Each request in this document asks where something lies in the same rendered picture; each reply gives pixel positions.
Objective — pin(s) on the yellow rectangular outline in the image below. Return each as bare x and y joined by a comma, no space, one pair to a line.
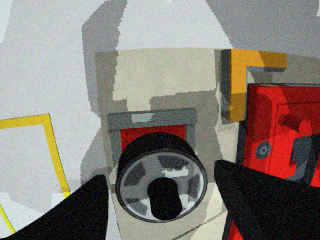
46,121

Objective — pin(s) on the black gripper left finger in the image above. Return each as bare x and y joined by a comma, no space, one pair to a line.
80,216

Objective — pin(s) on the black wheel with grey hub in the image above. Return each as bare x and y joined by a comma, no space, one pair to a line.
155,155

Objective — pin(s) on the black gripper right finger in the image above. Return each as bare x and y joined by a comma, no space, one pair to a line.
265,207

